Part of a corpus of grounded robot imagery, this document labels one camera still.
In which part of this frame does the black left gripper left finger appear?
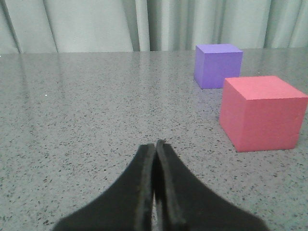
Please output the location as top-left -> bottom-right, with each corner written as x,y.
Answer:
54,144 -> 154,231

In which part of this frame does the purple foam cube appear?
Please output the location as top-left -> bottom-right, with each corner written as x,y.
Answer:
194,44 -> 243,89

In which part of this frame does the red foam cube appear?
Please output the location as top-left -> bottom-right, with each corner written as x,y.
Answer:
219,76 -> 308,152

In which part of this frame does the grey-green curtain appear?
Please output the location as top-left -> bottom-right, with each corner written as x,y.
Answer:
0,0 -> 308,54

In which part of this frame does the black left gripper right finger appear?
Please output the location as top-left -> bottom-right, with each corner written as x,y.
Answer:
154,140 -> 268,231

